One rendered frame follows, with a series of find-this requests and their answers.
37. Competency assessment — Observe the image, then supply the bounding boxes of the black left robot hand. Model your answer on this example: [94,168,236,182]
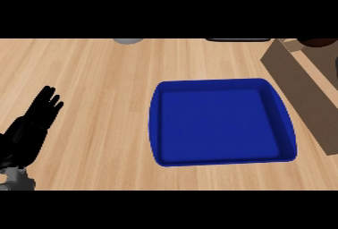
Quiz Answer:
[0,85,66,170]

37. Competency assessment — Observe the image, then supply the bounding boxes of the blue tray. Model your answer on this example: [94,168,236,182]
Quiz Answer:
[147,78,298,168]

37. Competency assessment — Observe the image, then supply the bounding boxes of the grey round object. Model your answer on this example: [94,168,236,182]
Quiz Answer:
[112,38,144,46]

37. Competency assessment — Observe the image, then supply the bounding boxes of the brown cupcake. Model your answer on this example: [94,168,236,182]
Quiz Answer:
[299,38,338,48]

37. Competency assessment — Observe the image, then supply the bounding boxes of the brown cardboard box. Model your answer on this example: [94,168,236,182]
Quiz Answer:
[258,38,338,157]

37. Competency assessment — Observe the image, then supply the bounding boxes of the black flat object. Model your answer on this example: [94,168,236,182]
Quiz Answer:
[205,38,271,43]

